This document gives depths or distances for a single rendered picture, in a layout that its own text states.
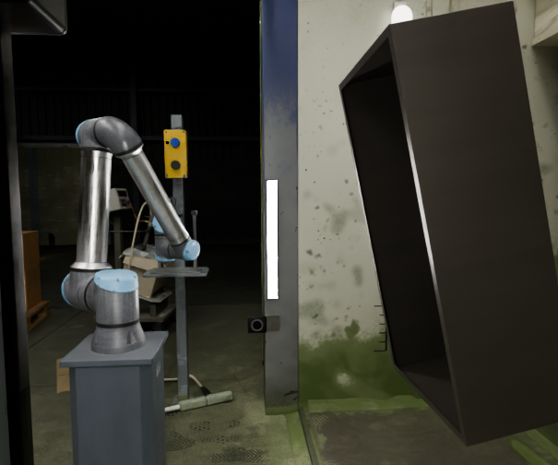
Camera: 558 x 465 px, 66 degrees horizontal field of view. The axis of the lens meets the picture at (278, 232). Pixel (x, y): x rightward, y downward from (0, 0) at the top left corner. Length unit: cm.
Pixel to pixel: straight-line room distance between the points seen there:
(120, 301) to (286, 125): 122
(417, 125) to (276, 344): 150
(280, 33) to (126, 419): 187
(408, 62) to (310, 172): 112
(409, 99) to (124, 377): 126
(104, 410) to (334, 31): 200
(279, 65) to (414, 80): 119
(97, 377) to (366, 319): 140
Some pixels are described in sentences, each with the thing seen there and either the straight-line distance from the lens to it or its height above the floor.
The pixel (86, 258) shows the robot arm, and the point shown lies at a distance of 178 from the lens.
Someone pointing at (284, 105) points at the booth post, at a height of 165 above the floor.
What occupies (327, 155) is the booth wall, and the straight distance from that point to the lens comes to 229.
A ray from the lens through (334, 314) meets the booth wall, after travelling 237.
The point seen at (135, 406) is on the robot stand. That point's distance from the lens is 166.
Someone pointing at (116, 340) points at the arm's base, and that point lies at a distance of 165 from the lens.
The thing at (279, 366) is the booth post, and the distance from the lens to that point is 242.
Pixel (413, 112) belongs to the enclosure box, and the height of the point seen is 141.
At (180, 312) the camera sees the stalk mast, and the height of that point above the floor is 53.
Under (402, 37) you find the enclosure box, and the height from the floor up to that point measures 160.
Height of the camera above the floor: 118
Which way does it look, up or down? 5 degrees down
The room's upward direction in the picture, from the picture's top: straight up
